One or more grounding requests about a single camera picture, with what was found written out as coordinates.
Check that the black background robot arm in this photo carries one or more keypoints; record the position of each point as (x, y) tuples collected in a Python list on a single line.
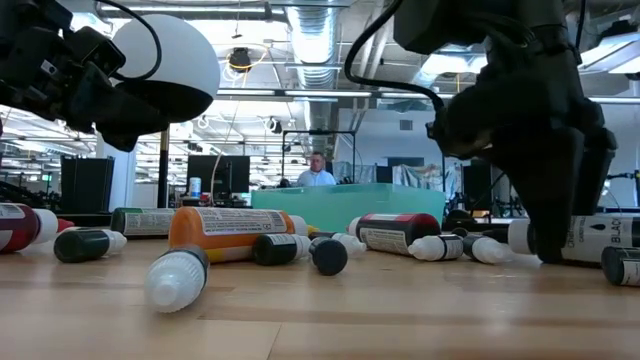
[(625, 175)]

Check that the large black-capped food coloring bottle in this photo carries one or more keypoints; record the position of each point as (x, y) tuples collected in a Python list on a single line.
[(600, 237)]

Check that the white globe table lamp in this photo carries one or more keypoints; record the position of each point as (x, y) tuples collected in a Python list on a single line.
[(165, 45)]

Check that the black aluminium table frame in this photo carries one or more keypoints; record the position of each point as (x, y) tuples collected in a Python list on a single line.
[(85, 220)]

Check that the white and blue canister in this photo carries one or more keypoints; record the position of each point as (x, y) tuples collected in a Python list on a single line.
[(195, 187)]

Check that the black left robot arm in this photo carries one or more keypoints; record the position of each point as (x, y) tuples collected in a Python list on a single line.
[(10, 60)]

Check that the black ceiling device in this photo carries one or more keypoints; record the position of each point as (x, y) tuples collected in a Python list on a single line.
[(240, 59)]

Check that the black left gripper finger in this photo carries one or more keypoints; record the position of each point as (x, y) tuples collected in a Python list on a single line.
[(110, 102), (131, 137)]

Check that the patterned cloth cover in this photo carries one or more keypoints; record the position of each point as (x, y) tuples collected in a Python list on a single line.
[(415, 177)]

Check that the silver ceiling air duct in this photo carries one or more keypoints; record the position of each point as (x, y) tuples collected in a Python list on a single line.
[(315, 40)]

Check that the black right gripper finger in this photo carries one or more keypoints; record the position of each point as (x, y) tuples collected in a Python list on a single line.
[(552, 200), (597, 170)]

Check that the small green dye bottle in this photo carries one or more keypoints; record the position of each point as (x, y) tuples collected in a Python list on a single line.
[(277, 249)]

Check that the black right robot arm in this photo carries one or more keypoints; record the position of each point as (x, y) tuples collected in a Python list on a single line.
[(450, 25)]

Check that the large dark red coloring bottle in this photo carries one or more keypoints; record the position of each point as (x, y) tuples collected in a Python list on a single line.
[(20, 227)]

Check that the large pink-capped food coloring bottle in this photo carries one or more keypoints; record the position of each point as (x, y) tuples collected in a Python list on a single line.
[(395, 230)]

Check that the person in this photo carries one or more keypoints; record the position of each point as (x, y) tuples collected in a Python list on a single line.
[(316, 176)]

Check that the large green food coloring bottle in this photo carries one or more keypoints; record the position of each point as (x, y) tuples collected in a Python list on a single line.
[(145, 222)]

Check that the large orange yellow-capped coloring bottle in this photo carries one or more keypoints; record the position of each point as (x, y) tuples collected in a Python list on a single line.
[(220, 225)]

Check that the black computer monitor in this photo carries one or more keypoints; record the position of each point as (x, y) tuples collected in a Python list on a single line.
[(215, 172)]

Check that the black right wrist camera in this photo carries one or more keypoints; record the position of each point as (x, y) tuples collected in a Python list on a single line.
[(465, 130)]

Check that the translucent green plastic tray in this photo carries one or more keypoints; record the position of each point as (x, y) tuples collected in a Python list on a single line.
[(350, 205)]

